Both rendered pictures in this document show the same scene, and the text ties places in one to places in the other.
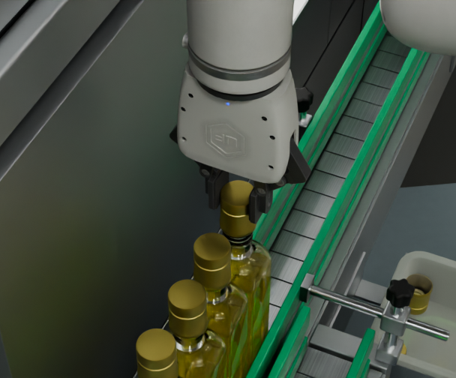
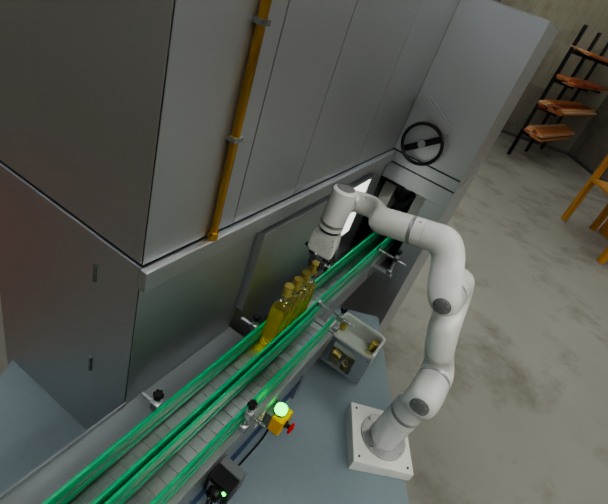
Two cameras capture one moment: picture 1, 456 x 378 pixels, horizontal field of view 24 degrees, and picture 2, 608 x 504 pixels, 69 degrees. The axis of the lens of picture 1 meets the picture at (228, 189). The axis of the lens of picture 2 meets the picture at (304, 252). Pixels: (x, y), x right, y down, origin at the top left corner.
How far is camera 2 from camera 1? 0.67 m
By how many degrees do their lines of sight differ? 15
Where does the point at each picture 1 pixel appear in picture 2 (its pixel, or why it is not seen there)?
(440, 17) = (381, 223)
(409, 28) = (374, 224)
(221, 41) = (330, 218)
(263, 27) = (341, 218)
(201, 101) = (318, 233)
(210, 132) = (317, 242)
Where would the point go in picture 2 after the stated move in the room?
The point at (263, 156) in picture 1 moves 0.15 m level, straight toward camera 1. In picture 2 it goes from (328, 251) to (321, 275)
